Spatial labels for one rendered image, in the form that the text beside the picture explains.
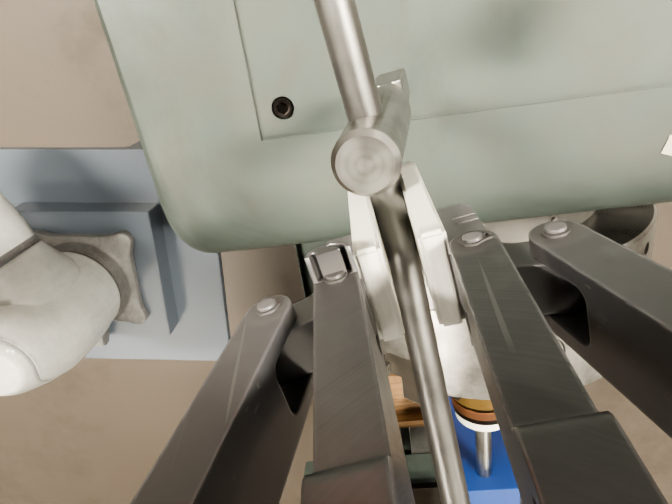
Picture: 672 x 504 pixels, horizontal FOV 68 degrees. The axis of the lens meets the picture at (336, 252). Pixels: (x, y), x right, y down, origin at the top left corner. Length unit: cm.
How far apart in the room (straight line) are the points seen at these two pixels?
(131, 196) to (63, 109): 92
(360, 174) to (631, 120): 24
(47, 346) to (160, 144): 48
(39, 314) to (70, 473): 201
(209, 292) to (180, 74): 69
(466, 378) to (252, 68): 30
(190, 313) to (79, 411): 148
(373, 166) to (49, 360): 68
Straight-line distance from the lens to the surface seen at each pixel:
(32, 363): 78
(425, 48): 32
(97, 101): 179
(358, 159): 15
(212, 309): 101
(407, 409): 93
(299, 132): 33
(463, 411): 65
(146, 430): 240
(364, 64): 16
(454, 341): 43
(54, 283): 82
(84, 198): 100
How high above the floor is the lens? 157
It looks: 65 degrees down
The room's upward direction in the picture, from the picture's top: 174 degrees counter-clockwise
